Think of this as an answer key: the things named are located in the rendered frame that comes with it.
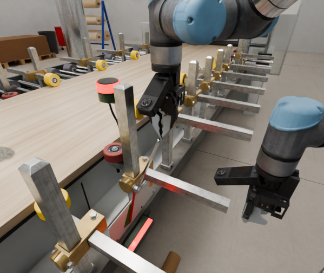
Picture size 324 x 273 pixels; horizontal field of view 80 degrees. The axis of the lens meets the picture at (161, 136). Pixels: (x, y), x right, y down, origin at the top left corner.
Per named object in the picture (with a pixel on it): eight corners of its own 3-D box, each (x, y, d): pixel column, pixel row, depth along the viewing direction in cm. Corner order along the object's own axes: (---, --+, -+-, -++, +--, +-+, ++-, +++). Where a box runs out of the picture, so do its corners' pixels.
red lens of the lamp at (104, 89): (125, 88, 51) (124, 79, 50) (110, 95, 47) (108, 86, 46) (107, 84, 54) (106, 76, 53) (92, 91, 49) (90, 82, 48)
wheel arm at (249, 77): (267, 81, 125) (269, 75, 123) (266, 83, 123) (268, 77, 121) (194, 71, 145) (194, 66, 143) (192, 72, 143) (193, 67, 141)
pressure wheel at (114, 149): (133, 168, 76) (130, 144, 70) (120, 182, 70) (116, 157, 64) (117, 162, 79) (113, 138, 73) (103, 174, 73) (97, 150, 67)
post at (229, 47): (222, 104, 169) (232, 44, 143) (220, 105, 167) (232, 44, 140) (218, 103, 171) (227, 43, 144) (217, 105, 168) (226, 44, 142)
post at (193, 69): (190, 147, 113) (199, 59, 87) (188, 149, 110) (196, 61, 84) (185, 144, 114) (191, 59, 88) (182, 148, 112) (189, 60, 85)
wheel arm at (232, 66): (270, 72, 143) (271, 67, 142) (269, 73, 141) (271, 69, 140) (220, 66, 158) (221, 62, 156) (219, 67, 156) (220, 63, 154)
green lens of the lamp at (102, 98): (126, 96, 53) (125, 89, 51) (111, 104, 48) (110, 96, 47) (109, 92, 55) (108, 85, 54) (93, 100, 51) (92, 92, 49)
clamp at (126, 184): (153, 170, 72) (153, 159, 69) (132, 195, 62) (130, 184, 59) (140, 165, 74) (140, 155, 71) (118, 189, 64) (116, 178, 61)
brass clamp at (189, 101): (202, 99, 103) (203, 90, 100) (192, 108, 93) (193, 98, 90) (191, 97, 105) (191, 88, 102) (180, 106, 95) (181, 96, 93)
